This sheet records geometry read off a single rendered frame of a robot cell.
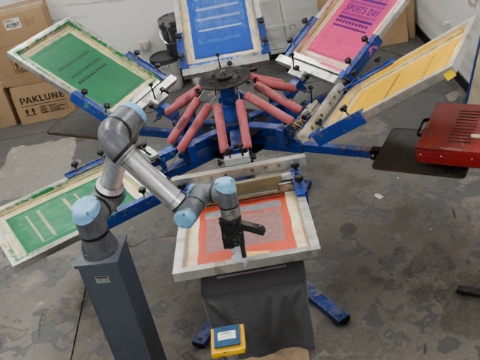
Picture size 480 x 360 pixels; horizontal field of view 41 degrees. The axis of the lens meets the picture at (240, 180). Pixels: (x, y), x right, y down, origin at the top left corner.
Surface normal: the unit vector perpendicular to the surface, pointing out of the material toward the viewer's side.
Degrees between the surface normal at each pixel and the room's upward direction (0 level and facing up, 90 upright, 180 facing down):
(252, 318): 93
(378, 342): 0
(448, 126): 0
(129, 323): 90
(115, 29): 90
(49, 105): 90
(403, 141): 0
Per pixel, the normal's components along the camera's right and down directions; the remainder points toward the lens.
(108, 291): -0.05, 0.55
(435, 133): -0.18, -0.83
